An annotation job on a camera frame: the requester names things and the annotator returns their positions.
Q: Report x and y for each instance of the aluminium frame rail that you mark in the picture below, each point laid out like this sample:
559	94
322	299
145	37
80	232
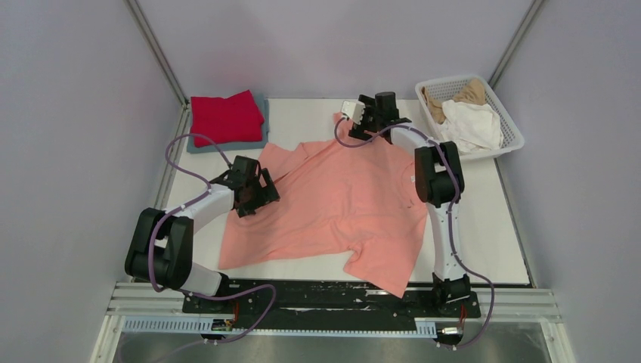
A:
510	304

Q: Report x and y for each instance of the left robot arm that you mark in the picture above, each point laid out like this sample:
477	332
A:
162	247

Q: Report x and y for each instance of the folded grey-blue t shirt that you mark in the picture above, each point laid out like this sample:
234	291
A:
201	144

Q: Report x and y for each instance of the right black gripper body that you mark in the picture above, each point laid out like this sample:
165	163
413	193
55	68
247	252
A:
372	113

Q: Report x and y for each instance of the white plastic basket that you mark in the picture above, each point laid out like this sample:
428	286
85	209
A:
445	88

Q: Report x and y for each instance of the salmon pink t shirt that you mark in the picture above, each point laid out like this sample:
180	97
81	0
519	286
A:
336	199

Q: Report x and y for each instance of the tan t shirt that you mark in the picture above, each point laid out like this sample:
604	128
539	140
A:
472	93

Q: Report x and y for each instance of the folded red t shirt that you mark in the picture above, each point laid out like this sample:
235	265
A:
228	120

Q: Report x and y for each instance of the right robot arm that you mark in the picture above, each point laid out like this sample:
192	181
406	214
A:
439	183

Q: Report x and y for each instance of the white t shirt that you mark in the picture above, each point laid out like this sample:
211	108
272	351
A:
473	128

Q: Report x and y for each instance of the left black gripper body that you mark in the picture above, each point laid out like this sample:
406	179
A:
255	195

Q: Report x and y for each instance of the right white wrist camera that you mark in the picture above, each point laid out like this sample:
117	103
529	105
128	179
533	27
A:
353	110

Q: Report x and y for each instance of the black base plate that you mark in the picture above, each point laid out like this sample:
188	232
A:
327	305

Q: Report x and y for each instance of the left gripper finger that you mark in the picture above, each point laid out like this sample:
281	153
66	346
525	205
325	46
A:
269	195
266	181

